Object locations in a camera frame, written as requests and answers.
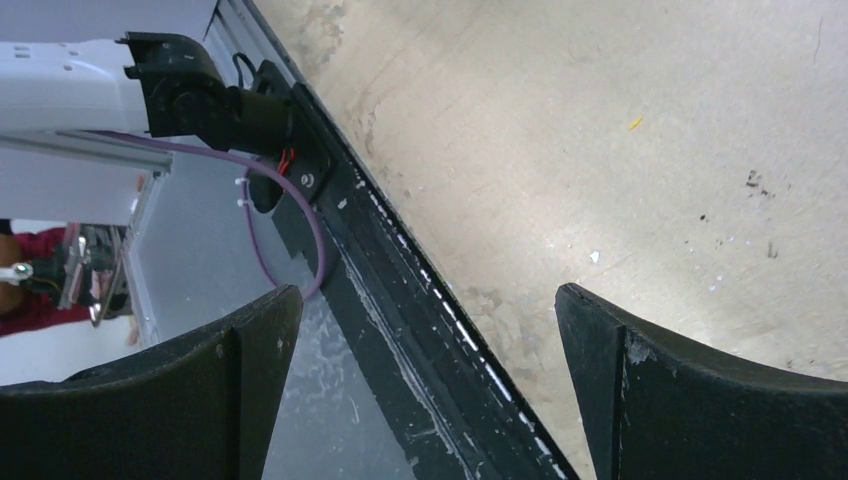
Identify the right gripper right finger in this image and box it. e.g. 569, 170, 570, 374
555, 283, 847, 479

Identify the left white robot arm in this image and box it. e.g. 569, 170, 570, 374
1, 32, 294, 155

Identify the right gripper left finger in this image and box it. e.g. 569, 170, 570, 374
1, 286, 303, 479

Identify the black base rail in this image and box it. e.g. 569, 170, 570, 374
218, 0, 581, 480

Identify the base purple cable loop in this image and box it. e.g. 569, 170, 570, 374
99, 129, 328, 301

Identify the person in red shirt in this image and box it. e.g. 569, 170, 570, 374
0, 218, 144, 347

